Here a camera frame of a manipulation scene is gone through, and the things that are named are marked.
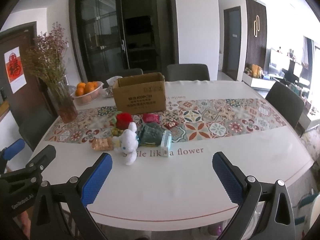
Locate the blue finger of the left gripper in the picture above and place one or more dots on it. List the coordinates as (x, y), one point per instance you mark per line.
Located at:
(9, 152)
(40, 162)

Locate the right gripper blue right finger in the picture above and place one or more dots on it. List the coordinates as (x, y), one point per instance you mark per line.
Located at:
(230, 177)

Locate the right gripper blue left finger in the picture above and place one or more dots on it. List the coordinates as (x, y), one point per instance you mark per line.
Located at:
(93, 178)

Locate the orange biscuit snack packet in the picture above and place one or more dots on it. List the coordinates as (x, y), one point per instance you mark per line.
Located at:
(102, 144)

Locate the white plush bunny toy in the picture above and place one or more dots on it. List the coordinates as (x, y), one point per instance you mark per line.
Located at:
(127, 143)

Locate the green yellow small toy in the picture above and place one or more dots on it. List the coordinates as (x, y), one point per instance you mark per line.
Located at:
(116, 132)

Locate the red fuzzy strawberry plush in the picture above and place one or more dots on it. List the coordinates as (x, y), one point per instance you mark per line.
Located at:
(123, 120)

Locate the teal tissue pack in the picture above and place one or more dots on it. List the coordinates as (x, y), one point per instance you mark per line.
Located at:
(166, 144)

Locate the dark green knitted cloth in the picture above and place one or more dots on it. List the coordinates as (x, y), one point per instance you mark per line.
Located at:
(150, 134)

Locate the pink red snack packet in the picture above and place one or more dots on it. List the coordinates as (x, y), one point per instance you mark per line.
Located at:
(151, 117)

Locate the red white snack bag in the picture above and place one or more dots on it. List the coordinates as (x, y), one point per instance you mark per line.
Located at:
(171, 124)

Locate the patterned table runner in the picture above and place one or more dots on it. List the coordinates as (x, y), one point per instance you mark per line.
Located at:
(187, 120)

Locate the white basket of oranges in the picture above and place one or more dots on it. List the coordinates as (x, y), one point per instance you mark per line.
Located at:
(87, 92)

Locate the red fu character poster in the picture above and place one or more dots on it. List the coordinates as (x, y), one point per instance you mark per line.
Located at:
(14, 69)

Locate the dark chair right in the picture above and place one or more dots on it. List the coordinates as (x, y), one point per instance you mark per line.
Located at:
(286, 102)

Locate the dark chair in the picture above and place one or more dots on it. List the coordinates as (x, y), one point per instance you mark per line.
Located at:
(186, 72)
(286, 102)
(122, 73)

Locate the floral tissue pouch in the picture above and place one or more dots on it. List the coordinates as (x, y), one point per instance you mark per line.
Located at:
(110, 82)

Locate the white tv console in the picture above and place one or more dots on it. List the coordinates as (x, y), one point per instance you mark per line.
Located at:
(256, 83)

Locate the brown cardboard box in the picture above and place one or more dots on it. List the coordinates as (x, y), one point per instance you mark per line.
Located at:
(140, 94)

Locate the glass vase with dried flowers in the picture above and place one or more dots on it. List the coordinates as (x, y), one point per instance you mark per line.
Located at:
(45, 60)

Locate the dark chair left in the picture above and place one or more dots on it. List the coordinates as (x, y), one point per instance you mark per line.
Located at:
(122, 73)

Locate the dark chair middle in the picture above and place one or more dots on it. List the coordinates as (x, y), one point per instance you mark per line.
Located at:
(186, 72)

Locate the black glass cabinet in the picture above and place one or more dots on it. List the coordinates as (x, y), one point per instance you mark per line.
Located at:
(111, 36)

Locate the dark slatted wall panel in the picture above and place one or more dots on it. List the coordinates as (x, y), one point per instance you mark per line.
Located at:
(256, 34)

